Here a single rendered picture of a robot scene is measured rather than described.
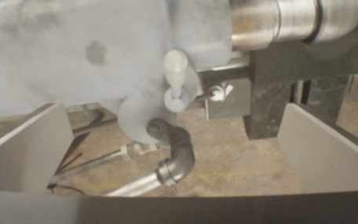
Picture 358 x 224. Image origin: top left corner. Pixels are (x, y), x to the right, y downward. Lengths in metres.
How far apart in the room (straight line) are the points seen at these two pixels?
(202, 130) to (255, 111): 1.11
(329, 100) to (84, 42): 0.69
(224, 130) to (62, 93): 1.55
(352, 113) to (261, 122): 1.60
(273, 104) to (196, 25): 0.45
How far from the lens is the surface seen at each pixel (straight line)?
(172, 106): 0.25
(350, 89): 0.78
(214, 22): 0.27
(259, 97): 0.63
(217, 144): 1.83
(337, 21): 0.34
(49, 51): 0.29
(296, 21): 0.33
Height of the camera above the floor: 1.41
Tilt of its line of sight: 61 degrees down
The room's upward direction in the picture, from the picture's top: 179 degrees clockwise
